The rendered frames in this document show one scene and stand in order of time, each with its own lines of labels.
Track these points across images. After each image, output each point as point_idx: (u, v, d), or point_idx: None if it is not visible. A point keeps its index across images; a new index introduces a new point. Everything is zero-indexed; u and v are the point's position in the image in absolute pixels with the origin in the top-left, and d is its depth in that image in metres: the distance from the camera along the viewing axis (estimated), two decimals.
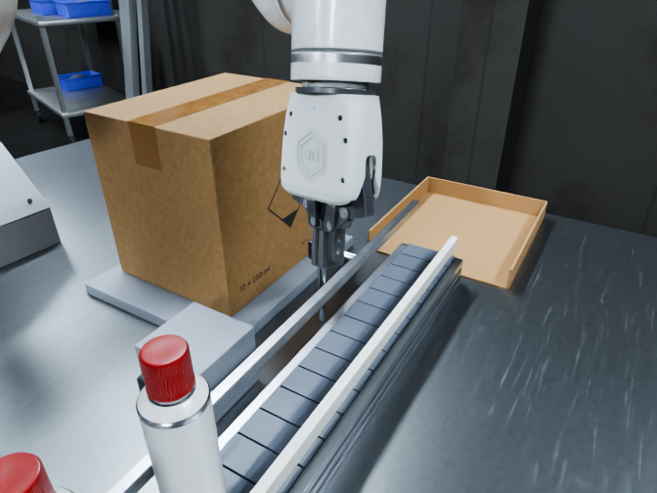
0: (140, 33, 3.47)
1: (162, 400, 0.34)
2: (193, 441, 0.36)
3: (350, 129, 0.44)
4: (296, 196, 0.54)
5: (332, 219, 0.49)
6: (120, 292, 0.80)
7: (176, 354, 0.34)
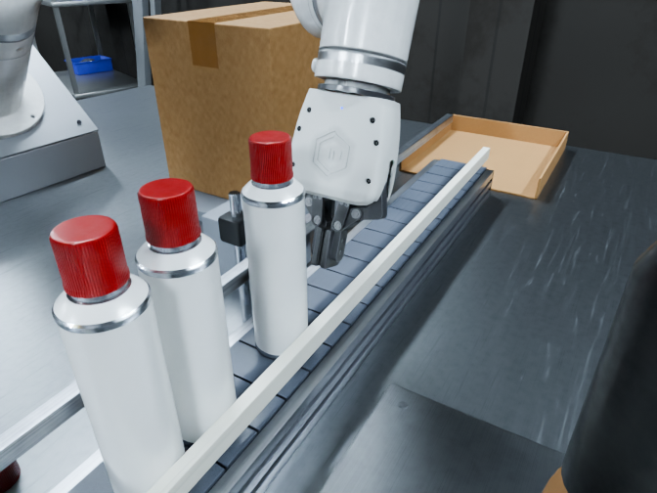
0: (152, 14, 3.52)
1: (269, 181, 0.39)
2: (291, 227, 0.41)
3: (382, 132, 0.46)
4: None
5: (344, 219, 0.49)
6: None
7: (283, 138, 0.39)
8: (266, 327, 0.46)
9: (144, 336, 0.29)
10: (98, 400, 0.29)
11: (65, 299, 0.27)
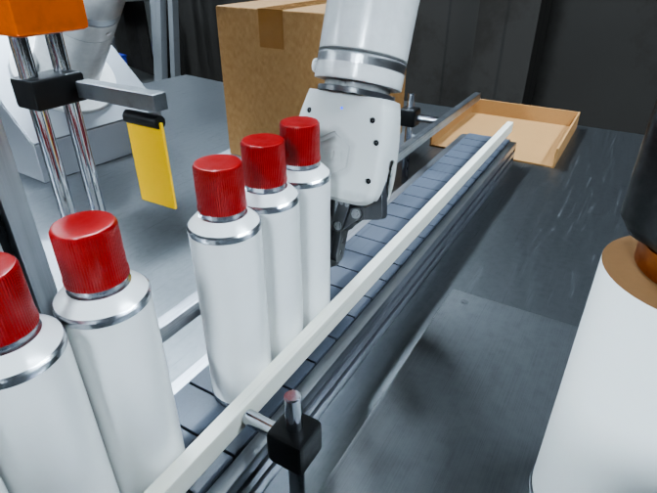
0: (169, 11, 3.64)
1: (299, 163, 0.42)
2: (320, 206, 0.43)
3: (382, 132, 0.45)
4: None
5: (343, 219, 0.49)
6: None
7: (312, 122, 0.41)
8: None
9: (257, 252, 0.36)
10: (219, 304, 0.36)
11: (199, 220, 0.35)
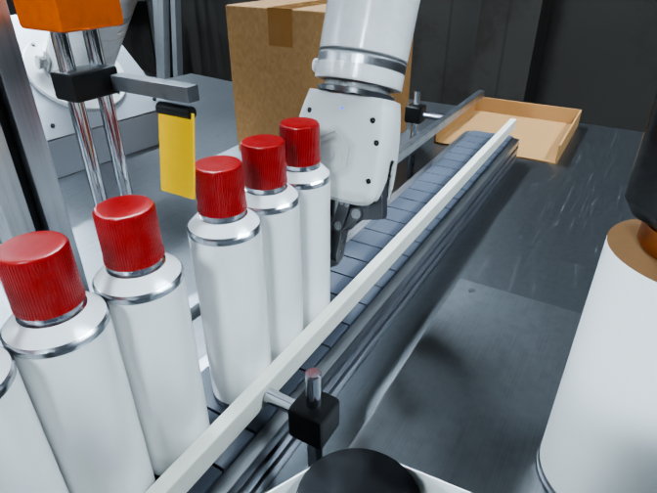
0: (172, 11, 3.65)
1: (299, 164, 0.42)
2: (320, 207, 0.43)
3: (382, 132, 0.46)
4: None
5: (344, 219, 0.49)
6: None
7: (312, 123, 0.41)
8: None
9: (257, 253, 0.36)
10: (219, 305, 0.36)
11: (199, 221, 0.35)
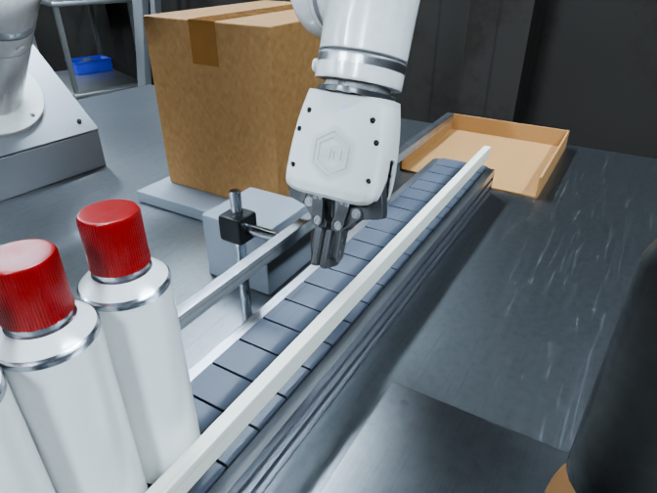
0: (152, 14, 3.51)
1: (109, 274, 0.28)
2: (151, 332, 0.29)
3: (382, 132, 0.46)
4: (295, 194, 0.53)
5: (344, 219, 0.49)
6: (172, 197, 0.85)
7: (124, 214, 0.27)
8: None
9: None
10: None
11: None
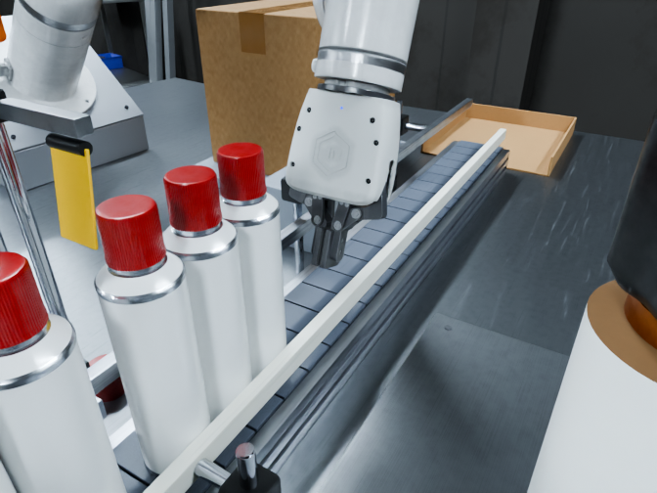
0: (163, 12, 3.60)
1: (240, 198, 0.36)
2: (266, 246, 0.38)
3: (382, 132, 0.46)
4: (295, 194, 0.53)
5: (343, 219, 0.49)
6: (217, 174, 0.93)
7: (254, 151, 0.36)
8: None
9: (180, 309, 0.31)
10: (136, 369, 0.31)
11: (108, 273, 0.29)
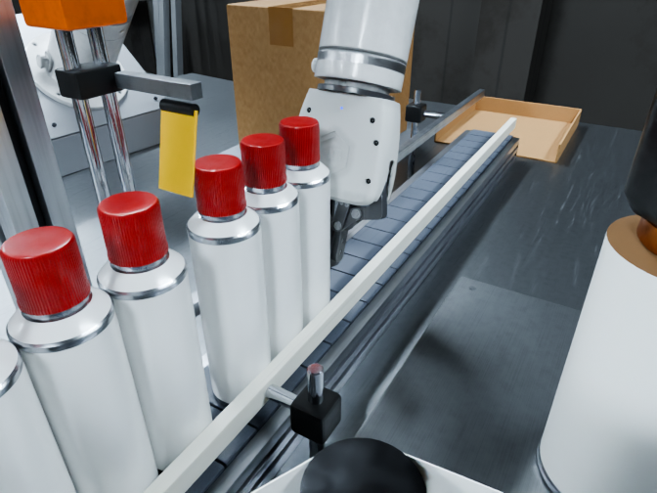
0: (172, 11, 3.66)
1: (299, 163, 0.42)
2: (320, 206, 0.43)
3: (382, 132, 0.46)
4: None
5: (343, 219, 0.49)
6: None
7: (312, 122, 0.41)
8: None
9: (257, 252, 0.36)
10: (219, 304, 0.36)
11: (199, 219, 0.35)
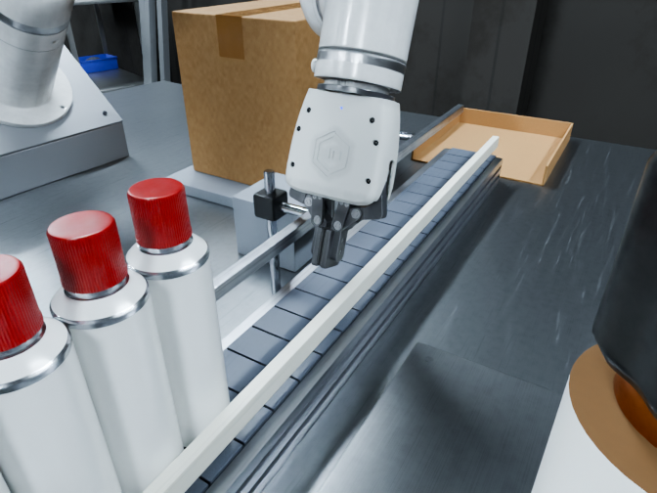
0: (158, 13, 3.56)
1: (156, 246, 0.30)
2: (192, 299, 0.32)
3: (382, 132, 0.45)
4: (295, 194, 0.53)
5: (343, 219, 0.49)
6: (197, 184, 0.89)
7: (171, 190, 0.30)
8: None
9: (62, 393, 0.25)
10: (9, 467, 0.25)
11: None
